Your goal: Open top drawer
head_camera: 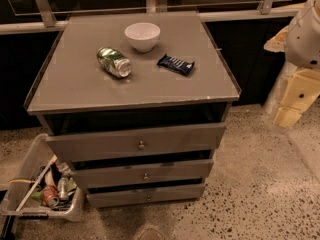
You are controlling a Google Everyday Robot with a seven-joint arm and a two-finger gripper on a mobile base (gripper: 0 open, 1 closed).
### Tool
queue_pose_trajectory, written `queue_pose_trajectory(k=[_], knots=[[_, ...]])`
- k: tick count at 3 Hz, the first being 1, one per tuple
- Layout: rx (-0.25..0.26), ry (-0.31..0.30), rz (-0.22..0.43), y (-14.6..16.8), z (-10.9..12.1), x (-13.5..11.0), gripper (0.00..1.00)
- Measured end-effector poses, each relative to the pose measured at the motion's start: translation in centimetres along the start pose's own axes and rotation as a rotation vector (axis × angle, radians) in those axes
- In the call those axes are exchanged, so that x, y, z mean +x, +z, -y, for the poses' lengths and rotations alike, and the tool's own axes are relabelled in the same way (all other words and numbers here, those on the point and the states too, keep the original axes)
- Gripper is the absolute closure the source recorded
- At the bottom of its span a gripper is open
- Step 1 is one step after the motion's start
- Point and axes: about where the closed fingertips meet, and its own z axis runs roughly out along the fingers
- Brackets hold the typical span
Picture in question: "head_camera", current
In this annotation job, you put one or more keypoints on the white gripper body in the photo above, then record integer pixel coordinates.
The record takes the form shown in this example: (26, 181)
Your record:
(305, 39)

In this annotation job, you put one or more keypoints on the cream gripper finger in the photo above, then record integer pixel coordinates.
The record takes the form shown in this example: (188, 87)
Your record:
(302, 89)
(277, 42)

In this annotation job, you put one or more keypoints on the grey top drawer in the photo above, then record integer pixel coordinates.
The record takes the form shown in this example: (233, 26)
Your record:
(138, 142)

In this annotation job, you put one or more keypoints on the grey drawer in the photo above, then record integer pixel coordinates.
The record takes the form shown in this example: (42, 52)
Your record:
(142, 174)
(148, 195)
(138, 142)

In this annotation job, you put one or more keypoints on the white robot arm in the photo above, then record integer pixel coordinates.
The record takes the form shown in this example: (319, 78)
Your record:
(298, 83)

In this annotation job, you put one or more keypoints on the grey drawer cabinet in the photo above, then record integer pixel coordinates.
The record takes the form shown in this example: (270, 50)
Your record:
(75, 95)

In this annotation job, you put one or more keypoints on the grey bottom drawer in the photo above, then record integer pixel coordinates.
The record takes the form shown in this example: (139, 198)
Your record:
(148, 195)

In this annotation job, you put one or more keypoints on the grey middle drawer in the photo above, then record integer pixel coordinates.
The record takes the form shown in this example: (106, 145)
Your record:
(142, 174)

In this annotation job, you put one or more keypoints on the white diagonal pole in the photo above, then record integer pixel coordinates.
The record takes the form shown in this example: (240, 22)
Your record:
(275, 95)

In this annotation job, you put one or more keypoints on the blue snack bar wrapper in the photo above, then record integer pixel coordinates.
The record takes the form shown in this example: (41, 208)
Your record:
(176, 65)

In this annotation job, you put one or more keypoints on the white ceramic bowl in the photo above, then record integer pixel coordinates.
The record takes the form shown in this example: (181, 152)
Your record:
(143, 36)

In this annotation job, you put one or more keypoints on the green crushed soda can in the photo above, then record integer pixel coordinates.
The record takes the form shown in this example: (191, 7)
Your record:
(114, 62)

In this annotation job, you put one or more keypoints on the white stick in bin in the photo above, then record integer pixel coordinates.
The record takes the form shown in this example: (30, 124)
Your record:
(38, 180)

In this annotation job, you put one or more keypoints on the metal railing with glass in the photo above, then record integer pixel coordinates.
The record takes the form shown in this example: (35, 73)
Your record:
(33, 16)

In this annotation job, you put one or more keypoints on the silver can in bin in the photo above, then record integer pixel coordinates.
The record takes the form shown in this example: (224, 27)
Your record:
(63, 189)

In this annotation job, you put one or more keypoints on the red soda can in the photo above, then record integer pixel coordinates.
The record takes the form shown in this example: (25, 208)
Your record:
(50, 196)

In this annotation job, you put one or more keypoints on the clear plastic bin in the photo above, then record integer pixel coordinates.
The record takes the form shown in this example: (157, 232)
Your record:
(38, 155)

